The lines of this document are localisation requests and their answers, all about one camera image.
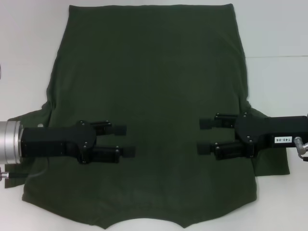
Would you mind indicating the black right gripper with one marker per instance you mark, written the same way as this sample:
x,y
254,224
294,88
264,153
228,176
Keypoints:
x,y
255,130

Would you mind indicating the small silver stud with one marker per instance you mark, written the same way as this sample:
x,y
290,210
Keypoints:
x,y
40,125

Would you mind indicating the dark green t-shirt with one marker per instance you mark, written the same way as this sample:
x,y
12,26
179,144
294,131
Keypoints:
x,y
154,72

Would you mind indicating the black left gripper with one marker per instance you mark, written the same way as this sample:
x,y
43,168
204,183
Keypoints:
x,y
55,142

